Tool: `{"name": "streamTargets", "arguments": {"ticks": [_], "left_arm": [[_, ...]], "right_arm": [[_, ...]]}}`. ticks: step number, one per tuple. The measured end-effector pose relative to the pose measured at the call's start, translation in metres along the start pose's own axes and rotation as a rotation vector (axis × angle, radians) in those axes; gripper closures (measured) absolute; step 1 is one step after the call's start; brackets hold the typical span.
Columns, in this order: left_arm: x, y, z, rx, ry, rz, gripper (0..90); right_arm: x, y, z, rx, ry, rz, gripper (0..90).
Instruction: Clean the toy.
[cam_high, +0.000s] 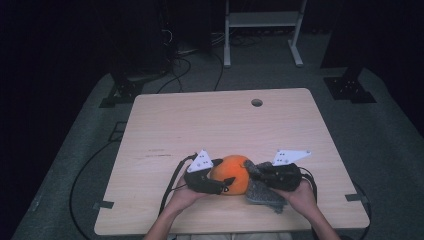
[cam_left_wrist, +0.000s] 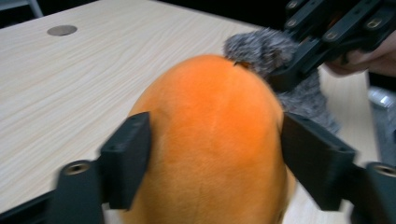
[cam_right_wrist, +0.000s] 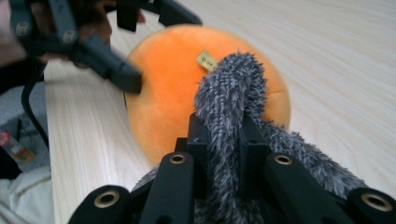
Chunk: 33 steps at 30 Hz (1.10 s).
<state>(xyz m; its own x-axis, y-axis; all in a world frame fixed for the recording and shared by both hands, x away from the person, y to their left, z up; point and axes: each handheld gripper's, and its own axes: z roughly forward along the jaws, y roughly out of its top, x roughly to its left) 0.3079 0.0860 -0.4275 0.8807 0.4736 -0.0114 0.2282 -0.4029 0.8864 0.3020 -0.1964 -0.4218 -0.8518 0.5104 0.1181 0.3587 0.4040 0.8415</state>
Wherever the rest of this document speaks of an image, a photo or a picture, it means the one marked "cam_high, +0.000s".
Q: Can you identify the person's right hand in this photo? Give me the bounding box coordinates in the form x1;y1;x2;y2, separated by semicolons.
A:
274;179;318;218

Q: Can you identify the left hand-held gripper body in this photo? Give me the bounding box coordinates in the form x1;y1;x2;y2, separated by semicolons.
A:
183;149;227;196

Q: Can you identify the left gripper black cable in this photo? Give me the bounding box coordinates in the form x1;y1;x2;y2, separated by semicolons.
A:
158;152;200;216

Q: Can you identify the orange plush ball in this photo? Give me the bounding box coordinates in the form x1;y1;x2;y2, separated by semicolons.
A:
209;154;251;196

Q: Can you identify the grey tape piece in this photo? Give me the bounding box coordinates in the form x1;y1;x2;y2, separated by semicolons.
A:
92;200;115;211
344;193;368;203
29;195;43;213

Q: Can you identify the black floor cable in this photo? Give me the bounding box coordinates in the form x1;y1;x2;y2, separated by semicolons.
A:
212;51;225;92
155;54;193;94
68;139;116;240
351;181;373;240

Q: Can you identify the grey fluffy towel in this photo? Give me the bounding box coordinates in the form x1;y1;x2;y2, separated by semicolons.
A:
243;159;288;214

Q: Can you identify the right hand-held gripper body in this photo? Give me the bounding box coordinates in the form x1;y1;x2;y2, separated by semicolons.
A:
261;149;313;193

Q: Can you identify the person's left hand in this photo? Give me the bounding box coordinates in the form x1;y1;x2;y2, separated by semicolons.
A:
169;175;216;215

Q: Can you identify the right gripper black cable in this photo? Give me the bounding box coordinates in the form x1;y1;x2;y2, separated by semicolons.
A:
298;166;318;201

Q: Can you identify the black stand base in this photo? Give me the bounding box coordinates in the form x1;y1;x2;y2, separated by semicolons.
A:
320;0;378;105
98;78;145;109

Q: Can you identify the white metal stand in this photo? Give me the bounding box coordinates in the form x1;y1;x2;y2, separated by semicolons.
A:
222;0;308;69

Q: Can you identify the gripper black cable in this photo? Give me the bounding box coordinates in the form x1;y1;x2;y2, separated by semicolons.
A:
298;166;318;201
158;152;200;216

